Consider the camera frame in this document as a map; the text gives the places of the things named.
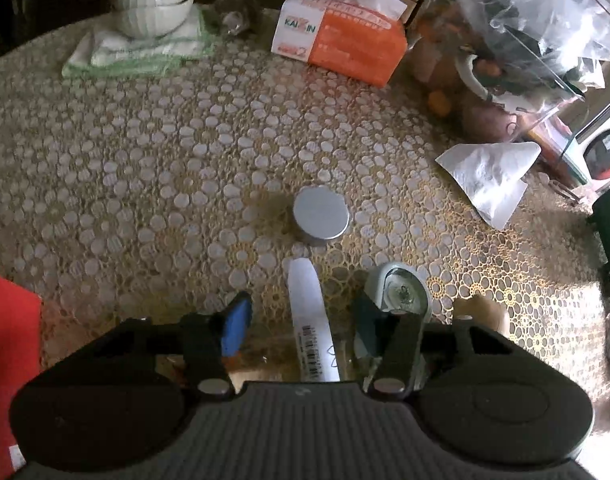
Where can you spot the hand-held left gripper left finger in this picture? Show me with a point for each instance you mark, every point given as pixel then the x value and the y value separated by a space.
pixel 237 327

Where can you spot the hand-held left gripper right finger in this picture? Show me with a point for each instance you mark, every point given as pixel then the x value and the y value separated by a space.
pixel 365 327

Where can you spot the clear snack packet white label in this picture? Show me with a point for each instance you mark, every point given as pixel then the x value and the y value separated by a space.
pixel 307 300

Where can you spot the tan plush toy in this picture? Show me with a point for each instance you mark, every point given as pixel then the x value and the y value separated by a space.
pixel 480 312

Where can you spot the white cardboard box red edge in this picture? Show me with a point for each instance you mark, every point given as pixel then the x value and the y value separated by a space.
pixel 10 360

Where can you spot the small glass jar metal lid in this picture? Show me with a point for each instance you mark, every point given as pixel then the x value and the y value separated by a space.
pixel 402 292

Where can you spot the round silver tin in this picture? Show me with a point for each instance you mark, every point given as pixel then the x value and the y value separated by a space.
pixel 321 215

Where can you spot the crumpled white tissue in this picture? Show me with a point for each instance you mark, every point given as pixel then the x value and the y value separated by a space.
pixel 490 177

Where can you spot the stack of colourful booklets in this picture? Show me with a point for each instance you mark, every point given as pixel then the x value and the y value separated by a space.
pixel 555 145

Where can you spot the clear bag with brown produce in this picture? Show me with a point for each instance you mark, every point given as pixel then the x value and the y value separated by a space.
pixel 450 60

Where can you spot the orange and white tissue pack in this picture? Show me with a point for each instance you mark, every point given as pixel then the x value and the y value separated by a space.
pixel 345 45

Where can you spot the folded green and white cloth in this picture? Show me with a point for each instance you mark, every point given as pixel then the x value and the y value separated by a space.
pixel 130 55

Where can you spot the white washing machine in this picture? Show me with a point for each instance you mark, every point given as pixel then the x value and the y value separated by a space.
pixel 602 145

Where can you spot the small clear glass object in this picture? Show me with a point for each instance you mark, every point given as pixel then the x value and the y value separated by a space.
pixel 235 17

